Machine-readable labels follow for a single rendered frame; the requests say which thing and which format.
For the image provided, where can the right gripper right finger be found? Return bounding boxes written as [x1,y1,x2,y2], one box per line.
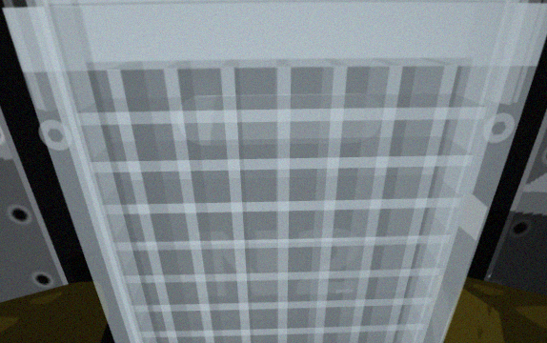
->
[443,277,547,343]

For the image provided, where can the black rectangular frame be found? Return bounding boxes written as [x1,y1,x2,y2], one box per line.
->
[0,0,547,285]

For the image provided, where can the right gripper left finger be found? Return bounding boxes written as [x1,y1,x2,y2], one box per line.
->
[0,281,108,343]

